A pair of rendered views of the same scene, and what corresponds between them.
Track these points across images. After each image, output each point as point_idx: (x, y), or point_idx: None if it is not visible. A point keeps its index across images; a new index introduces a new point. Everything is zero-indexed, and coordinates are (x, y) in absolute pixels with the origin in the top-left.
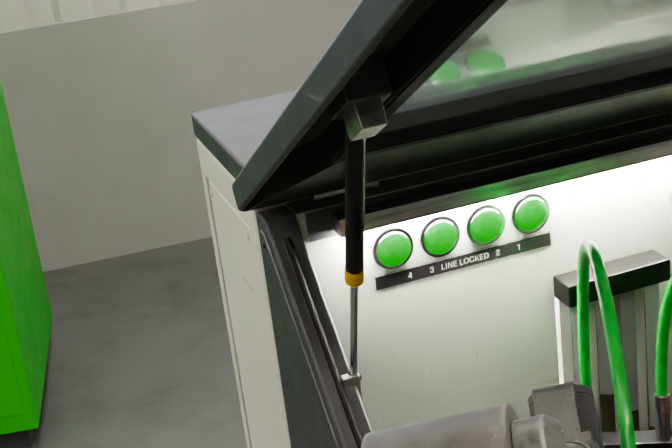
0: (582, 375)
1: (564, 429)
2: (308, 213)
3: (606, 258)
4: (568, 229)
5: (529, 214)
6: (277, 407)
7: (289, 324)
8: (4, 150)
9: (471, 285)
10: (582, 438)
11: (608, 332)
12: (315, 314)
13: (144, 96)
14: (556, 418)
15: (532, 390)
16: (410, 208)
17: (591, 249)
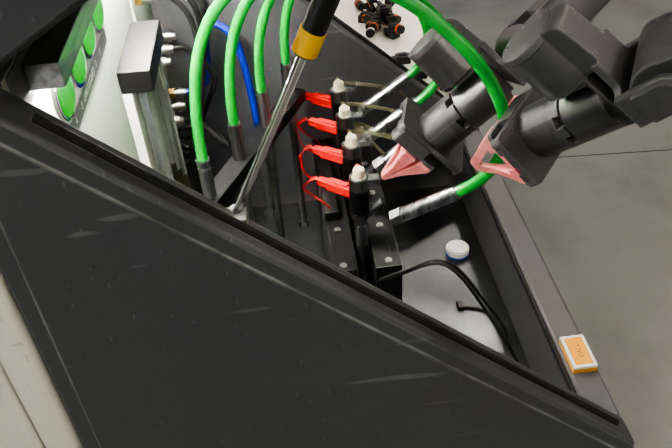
0: (201, 139)
1: (597, 38)
2: (9, 76)
3: (122, 41)
4: (106, 19)
5: (100, 7)
6: (16, 387)
7: (108, 225)
8: None
9: (98, 109)
10: (608, 37)
11: (415, 2)
12: (158, 177)
13: None
14: (587, 35)
15: (553, 28)
16: (80, 22)
17: None
